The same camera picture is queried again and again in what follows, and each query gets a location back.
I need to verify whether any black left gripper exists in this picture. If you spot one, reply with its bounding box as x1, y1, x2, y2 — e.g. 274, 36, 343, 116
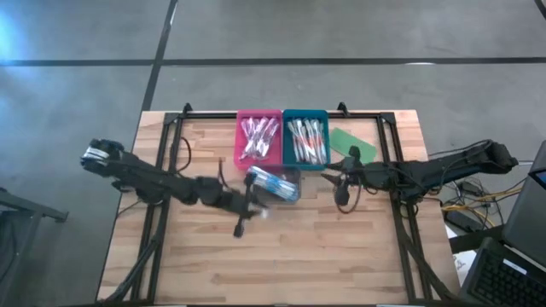
212, 172, 270, 239

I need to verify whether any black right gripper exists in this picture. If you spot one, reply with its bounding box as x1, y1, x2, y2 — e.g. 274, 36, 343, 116
320, 145, 387, 206

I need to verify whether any plastic-wrapped toothbrush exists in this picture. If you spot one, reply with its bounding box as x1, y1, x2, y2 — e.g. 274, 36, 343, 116
242, 121, 270, 161

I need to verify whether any green plastic lid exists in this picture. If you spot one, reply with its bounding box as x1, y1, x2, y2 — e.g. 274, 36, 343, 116
328, 126, 379, 165

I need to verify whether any clear smoky plastic bin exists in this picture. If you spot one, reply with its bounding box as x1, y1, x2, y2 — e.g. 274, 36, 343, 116
246, 165, 302, 205

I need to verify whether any blue plastic bin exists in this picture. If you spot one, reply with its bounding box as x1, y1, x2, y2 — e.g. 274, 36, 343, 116
282, 109, 330, 171

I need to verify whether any red plastic bin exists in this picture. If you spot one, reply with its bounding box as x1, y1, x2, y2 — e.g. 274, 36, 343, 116
233, 109, 283, 171

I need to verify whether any black power strip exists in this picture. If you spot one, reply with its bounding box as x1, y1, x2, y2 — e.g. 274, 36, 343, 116
443, 208, 475, 233

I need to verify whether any black desk bar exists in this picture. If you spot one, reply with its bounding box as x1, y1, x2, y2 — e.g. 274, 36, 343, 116
448, 224, 504, 255

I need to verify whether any white paper sheet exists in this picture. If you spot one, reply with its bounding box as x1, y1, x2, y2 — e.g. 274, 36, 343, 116
451, 250, 479, 281

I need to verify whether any black keyboard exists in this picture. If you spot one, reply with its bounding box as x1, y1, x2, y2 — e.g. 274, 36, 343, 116
458, 237, 546, 307

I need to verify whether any black floor stand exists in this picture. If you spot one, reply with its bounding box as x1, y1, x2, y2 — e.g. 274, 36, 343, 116
0, 186, 70, 307

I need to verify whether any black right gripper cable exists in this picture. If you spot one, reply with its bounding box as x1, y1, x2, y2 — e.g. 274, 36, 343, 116
336, 181, 363, 215

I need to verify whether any yellow cable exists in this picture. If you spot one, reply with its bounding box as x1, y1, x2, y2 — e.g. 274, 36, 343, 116
441, 187, 524, 214

